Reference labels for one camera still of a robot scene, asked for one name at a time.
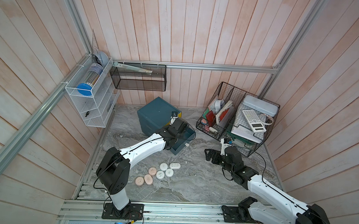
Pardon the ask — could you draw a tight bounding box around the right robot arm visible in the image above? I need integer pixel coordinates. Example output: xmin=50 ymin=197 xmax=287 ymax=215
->
xmin=204 ymin=147 xmax=330 ymax=224

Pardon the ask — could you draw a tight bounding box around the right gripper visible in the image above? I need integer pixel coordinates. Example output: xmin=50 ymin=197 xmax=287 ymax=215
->
xmin=203 ymin=147 xmax=235 ymax=175

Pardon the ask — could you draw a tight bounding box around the white pencil case box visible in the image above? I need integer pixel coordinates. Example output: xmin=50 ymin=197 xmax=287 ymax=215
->
xmin=242 ymin=95 xmax=278 ymax=117

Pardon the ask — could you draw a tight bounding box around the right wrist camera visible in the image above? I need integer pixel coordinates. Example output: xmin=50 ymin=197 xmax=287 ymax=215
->
xmin=221 ymin=138 xmax=232 ymax=156

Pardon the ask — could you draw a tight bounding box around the pink round earphone case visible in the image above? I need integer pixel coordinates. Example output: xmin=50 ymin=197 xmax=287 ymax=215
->
xmin=135 ymin=176 xmax=145 ymax=187
xmin=144 ymin=174 xmax=153 ymax=185
xmin=148 ymin=167 xmax=157 ymax=176

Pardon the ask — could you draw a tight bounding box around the teal drawer cabinet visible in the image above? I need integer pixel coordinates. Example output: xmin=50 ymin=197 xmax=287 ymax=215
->
xmin=137 ymin=97 xmax=182 ymax=137

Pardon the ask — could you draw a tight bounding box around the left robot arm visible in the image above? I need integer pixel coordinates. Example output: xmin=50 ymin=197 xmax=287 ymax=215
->
xmin=95 ymin=118 xmax=191 ymax=221

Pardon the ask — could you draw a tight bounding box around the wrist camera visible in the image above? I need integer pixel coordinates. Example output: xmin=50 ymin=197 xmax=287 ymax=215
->
xmin=221 ymin=138 xmax=232 ymax=156
xmin=169 ymin=111 xmax=179 ymax=125

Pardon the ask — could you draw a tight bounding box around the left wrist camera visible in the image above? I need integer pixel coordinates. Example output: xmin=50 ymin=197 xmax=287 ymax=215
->
xmin=169 ymin=111 xmax=179 ymax=125

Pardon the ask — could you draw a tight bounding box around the white round earphone case right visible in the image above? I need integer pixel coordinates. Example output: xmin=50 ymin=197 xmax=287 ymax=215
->
xmin=165 ymin=168 xmax=174 ymax=177

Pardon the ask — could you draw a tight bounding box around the ruler in mesh basket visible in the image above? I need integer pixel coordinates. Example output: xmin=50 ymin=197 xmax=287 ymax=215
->
xmin=114 ymin=62 xmax=153 ymax=74

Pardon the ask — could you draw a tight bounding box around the white round earphone case top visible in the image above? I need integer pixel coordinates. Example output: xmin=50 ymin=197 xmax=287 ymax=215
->
xmin=159 ymin=163 xmax=168 ymax=172

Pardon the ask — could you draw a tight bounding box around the white round earphone case left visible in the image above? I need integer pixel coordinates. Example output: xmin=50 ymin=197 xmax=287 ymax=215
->
xmin=156 ymin=170 xmax=165 ymax=180

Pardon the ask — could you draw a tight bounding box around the black mesh wall basket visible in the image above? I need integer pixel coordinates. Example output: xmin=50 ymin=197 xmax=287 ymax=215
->
xmin=109 ymin=63 xmax=167 ymax=92

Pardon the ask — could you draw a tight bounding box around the white calculator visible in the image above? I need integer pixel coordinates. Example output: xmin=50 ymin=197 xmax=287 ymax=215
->
xmin=242 ymin=109 xmax=266 ymax=133

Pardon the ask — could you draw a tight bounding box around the white oval earphone case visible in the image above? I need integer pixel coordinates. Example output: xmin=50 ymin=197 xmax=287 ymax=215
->
xmin=169 ymin=163 xmax=181 ymax=170

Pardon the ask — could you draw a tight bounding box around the black wire desk organizer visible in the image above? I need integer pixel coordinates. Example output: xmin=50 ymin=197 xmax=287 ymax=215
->
xmin=196 ymin=82 xmax=280 ymax=157

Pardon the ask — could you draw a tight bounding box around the teal drawer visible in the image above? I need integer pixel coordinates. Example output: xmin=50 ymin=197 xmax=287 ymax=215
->
xmin=170 ymin=127 xmax=196 ymax=155

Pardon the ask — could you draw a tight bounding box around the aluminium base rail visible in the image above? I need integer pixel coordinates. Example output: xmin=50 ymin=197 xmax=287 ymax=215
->
xmin=54 ymin=194 xmax=312 ymax=224

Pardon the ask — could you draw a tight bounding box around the white round earphone case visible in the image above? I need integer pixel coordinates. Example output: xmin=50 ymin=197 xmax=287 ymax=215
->
xmin=165 ymin=168 xmax=174 ymax=177
xmin=156 ymin=170 xmax=165 ymax=180
xmin=159 ymin=163 xmax=168 ymax=172

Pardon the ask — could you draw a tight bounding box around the grey round disc on shelf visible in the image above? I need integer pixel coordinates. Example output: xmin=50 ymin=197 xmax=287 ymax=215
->
xmin=93 ymin=49 xmax=109 ymax=67

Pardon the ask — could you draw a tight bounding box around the white wire wall shelf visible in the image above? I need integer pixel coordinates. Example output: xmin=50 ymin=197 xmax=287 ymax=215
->
xmin=65 ymin=55 xmax=120 ymax=128

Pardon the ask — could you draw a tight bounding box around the blue capped clear tube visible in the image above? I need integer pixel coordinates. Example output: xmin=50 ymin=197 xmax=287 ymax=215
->
xmin=77 ymin=63 xmax=104 ymax=96

